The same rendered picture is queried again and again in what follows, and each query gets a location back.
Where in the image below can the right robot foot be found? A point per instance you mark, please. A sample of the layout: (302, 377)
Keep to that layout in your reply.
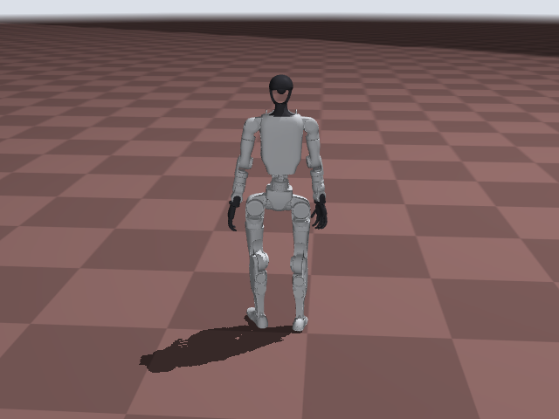
(299, 324)

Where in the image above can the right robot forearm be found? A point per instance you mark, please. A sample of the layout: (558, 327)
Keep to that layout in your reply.
(317, 182)

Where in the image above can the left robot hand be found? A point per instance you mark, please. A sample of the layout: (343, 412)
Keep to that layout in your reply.
(231, 211)

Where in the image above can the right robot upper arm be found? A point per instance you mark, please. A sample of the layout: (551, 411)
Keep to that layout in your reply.
(313, 142)

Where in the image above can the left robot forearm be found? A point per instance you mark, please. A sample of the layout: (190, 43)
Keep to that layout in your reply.
(239, 182)

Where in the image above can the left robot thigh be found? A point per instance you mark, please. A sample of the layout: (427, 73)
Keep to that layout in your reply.
(254, 228)

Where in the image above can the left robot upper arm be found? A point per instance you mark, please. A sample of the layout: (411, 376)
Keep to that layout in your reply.
(251, 126)

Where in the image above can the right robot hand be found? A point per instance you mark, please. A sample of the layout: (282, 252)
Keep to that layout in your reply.
(321, 213)

